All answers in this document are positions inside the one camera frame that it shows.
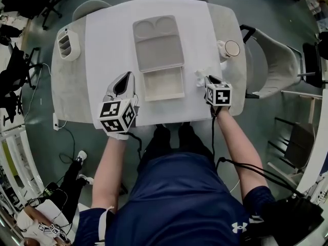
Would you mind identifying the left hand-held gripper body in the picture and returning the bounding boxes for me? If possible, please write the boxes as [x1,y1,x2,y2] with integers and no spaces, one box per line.
[98,71,140,134]

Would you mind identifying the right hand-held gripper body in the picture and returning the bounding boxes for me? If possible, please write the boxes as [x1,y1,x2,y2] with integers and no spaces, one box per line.
[204,75,233,109]

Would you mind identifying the white paper item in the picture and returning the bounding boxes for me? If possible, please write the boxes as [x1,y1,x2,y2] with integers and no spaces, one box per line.
[194,66,213,88]

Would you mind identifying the grey compartment box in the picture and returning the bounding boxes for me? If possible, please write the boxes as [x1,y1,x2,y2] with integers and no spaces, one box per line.
[132,14,186,103]

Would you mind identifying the person's right forearm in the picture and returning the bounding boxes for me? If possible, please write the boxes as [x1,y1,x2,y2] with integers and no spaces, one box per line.
[214,106,268,197]

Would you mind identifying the person's left forearm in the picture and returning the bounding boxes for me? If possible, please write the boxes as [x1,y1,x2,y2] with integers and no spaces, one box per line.
[91,134,132,211]

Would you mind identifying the white cup with brown rim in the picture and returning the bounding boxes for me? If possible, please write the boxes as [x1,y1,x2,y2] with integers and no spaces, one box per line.
[216,39,241,64]

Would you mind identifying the person's black trousers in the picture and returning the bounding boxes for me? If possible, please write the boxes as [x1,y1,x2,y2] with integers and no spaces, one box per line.
[137,123,216,169]

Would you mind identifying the white table mat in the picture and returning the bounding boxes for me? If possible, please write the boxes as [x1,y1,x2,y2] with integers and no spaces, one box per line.
[84,0,224,131]

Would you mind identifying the white utensil holder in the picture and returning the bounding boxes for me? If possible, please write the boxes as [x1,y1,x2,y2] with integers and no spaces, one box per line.
[56,28,81,62]

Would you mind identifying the dark wooden stool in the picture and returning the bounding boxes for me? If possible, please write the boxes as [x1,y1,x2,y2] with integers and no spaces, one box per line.
[266,116,316,175]

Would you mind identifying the person's navy shirt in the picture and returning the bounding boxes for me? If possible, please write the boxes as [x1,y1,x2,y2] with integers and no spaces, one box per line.
[73,151,277,246]

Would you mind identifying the black bag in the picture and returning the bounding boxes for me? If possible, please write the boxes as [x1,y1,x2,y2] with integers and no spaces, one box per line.
[243,195,325,245]

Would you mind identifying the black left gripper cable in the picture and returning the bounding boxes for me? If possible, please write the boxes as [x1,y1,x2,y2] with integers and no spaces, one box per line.
[127,131,144,161]

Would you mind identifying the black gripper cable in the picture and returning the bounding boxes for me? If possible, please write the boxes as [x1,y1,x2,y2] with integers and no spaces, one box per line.
[211,106,304,198]
[127,131,144,161]

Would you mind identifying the white cable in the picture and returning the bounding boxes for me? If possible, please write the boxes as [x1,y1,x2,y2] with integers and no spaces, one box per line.
[23,62,68,130]

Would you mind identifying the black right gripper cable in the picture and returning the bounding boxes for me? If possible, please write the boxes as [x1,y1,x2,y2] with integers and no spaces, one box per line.
[211,106,304,198]

